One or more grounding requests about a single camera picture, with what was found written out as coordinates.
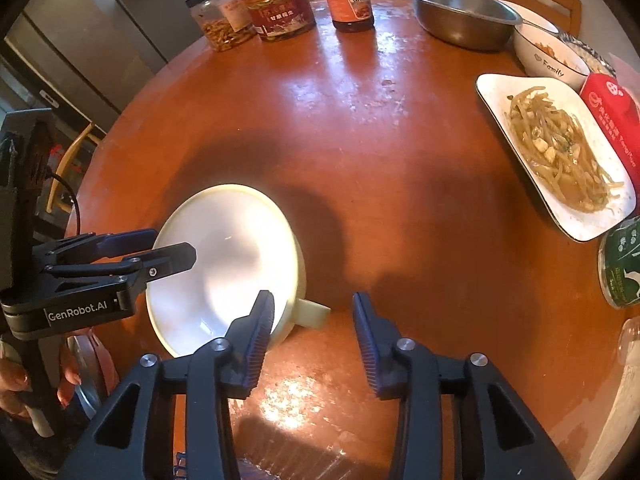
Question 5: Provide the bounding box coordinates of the glass jar with black lid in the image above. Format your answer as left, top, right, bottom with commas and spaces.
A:
185, 0, 256, 52

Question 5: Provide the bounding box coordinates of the steel bowl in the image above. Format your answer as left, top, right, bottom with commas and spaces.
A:
401, 0, 523, 52

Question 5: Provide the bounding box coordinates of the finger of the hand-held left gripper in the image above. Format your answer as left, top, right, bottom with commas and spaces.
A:
32, 228, 160, 266
45, 241, 198, 294

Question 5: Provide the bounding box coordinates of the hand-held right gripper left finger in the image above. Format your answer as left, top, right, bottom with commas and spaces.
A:
57, 290, 277, 480

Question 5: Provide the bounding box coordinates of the wooden curved-back chair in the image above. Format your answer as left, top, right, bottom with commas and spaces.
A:
46, 122, 103, 213

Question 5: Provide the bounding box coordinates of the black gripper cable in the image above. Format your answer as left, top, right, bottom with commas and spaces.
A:
45, 172, 81, 238

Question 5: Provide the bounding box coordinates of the red round tin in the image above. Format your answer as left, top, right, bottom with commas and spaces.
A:
239, 0, 317, 42

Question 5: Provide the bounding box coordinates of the person's left hand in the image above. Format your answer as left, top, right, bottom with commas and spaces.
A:
0, 352, 82, 421

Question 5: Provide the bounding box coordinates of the clear glass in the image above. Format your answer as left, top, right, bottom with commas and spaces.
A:
617, 317, 640, 361

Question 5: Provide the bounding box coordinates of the round steel plate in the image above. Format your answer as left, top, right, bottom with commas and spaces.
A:
67, 332, 121, 421

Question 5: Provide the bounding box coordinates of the blue patterned plate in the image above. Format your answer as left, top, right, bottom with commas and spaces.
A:
557, 32, 618, 78

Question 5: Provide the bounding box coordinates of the white dish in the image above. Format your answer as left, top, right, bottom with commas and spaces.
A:
500, 0, 561, 33

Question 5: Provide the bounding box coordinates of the white rectangular plate with food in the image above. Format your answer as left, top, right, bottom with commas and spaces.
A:
475, 73, 637, 242

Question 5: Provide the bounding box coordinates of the cream bowl with handle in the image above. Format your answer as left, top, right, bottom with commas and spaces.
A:
145, 183, 332, 358

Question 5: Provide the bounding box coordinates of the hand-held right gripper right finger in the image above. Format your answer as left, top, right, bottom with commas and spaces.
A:
351, 291, 576, 480

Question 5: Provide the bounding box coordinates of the white ceramic bowl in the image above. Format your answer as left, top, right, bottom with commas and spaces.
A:
513, 21, 592, 92

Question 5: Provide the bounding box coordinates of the grey refrigerator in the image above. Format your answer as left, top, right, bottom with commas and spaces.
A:
0, 0, 221, 136

